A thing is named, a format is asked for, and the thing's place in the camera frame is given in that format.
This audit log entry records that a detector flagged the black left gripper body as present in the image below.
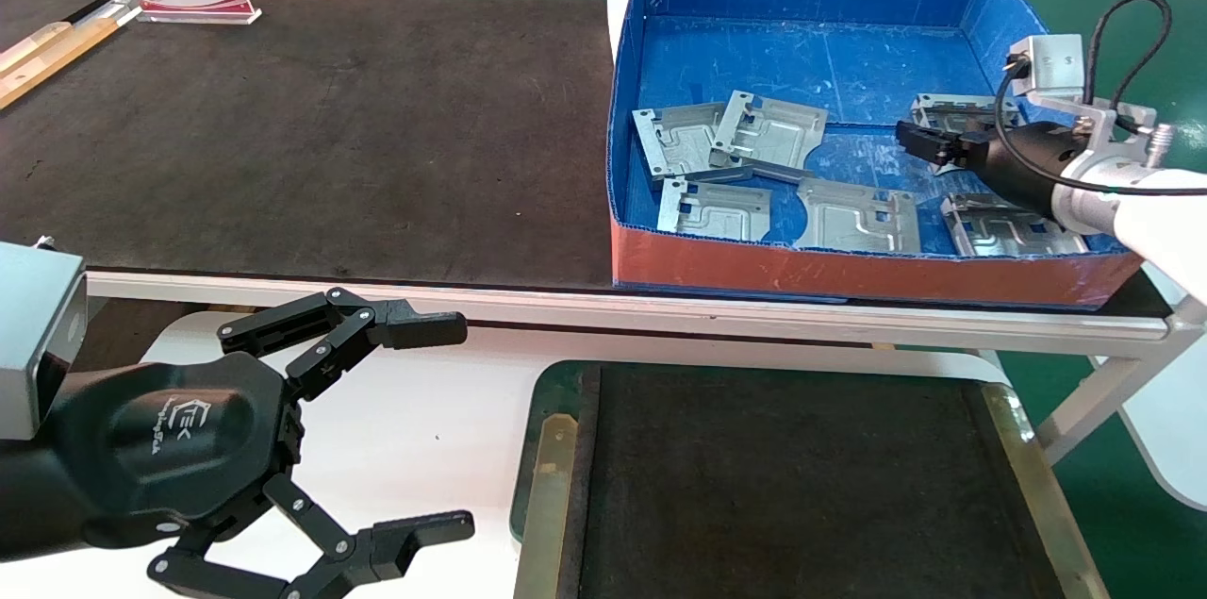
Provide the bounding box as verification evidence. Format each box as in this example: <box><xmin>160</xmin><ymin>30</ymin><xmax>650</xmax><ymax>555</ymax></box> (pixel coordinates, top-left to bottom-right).
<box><xmin>42</xmin><ymin>352</ymin><xmax>305</xmax><ymax>551</ymax></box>

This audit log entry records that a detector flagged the right gripper clear-tip finger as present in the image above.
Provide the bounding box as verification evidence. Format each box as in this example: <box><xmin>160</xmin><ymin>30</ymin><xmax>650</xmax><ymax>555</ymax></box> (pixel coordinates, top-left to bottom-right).
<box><xmin>932</xmin><ymin>145</ymin><xmax>992</xmax><ymax>175</ymax></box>

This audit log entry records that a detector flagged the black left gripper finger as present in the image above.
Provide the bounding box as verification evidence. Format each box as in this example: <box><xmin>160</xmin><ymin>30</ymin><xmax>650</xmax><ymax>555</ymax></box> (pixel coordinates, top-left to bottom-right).
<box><xmin>217</xmin><ymin>288</ymin><xmax>469</xmax><ymax>402</ymax></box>
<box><xmin>148</xmin><ymin>474</ymin><xmax>475</xmax><ymax>599</ymax></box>

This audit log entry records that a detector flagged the right gripper black-tip finger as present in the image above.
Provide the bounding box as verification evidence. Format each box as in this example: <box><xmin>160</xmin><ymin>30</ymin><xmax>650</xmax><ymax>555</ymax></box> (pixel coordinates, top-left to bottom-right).
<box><xmin>894</xmin><ymin>120</ymin><xmax>978</xmax><ymax>158</ymax></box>

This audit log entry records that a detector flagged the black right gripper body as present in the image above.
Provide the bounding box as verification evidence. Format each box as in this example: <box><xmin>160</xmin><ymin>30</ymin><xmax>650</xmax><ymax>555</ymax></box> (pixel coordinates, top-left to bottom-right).
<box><xmin>969</xmin><ymin>122</ymin><xmax>1095</xmax><ymax>215</ymax></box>

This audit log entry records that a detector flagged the stamped grey metal part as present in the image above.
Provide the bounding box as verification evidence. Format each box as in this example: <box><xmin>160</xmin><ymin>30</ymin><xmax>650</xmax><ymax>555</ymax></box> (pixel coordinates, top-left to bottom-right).
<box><xmin>632</xmin><ymin>104</ymin><xmax>755</xmax><ymax>185</ymax></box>
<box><xmin>712</xmin><ymin>91</ymin><xmax>829</xmax><ymax>181</ymax></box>
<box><xmin>910</xmin><ymin>93</ymin><xmax>1025</xmax><ymax>177</ymax></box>
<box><xmin>656</xmin><ymin>178</ymin><xmax>772</xmax><ymax>242</ymax></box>
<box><xmin>794</xmin><ymin>178</ymin><xmax>922</xmax><ymax>257</ymax></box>
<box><xmin>941</xmin><ymin>193</ymin><xmax>1090</xmax><ymax>258</ymax></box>

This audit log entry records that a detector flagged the black tray container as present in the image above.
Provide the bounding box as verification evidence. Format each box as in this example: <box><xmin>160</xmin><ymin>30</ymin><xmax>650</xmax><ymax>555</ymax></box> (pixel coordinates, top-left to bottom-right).
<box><xmin>509</xmin><ymin>358</ymin><xmax>1112</xmax><ymax>599</ymax></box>

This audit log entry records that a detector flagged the blue corrugated plastic box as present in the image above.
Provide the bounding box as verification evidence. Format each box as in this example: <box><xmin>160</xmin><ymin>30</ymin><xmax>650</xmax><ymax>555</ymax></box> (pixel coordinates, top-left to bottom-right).
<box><xmin>606</xmin><ymin>0</ymin><xmax>1161</xmax><ymax>309</ymax></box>

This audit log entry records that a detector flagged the white table leg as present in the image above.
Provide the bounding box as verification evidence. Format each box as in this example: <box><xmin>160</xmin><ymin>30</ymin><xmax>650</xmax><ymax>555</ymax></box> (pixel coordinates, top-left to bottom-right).
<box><xmin>1035</xmin><ymin>297</ymin><xmax>1207</xmax><ymax>466</ymax></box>

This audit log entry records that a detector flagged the white side table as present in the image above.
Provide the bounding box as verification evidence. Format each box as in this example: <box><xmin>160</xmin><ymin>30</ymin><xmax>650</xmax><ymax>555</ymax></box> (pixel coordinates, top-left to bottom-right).
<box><xmin>1120</xmin><ymin>361</ymin><xmax>1207</xmax><ymax>513</ymax></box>

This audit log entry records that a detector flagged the white sheet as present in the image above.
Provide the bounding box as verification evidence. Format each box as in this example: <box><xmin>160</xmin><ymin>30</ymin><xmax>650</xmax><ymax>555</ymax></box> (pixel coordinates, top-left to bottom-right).
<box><xmin>603</xmin><ymin>0</ymin><xmax>642</xmax><ymax>62</ymax></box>

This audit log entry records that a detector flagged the wooden strip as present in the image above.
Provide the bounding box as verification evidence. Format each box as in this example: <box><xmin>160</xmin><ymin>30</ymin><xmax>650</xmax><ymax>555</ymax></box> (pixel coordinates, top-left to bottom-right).
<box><xmin>0</xmin><ymin>19</ymin><xmax>121</xmax><ymax>109</ymax></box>

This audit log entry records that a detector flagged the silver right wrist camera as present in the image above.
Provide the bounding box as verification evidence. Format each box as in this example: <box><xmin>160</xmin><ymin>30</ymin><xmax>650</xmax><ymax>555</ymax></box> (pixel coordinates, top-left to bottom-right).
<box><xmin>1007</xmin><ymin>33</ymin><xmax>1087</xmax><ymax>102</ymax></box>

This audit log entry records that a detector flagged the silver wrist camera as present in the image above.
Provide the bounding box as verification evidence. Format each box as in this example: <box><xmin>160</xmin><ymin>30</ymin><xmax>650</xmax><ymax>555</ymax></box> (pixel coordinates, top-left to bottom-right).
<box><xmin>0</xmin><ymin>241</ymin><xmax>88</xmax><ymax>441</ymax></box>
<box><xmin>1007</xmin><ymin>33</ymin><xmax>1087</xmax><ymax>102</ymax></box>

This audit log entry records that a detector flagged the aluminium table edge rail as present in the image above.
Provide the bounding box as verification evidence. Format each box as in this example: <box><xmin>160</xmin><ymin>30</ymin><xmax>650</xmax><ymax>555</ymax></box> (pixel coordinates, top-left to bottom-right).
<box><xmin>85</xmin><ymin>271</ymin><xmax>1180</xmax><ymax>357</ymax></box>

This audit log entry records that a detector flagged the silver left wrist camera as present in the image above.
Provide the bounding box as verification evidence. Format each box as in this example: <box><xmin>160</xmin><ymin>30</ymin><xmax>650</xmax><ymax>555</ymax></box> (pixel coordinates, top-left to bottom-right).
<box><xmin>0</xmin><ymin>241</ymin><xmax>88</xmax><ymax>441</ymax></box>

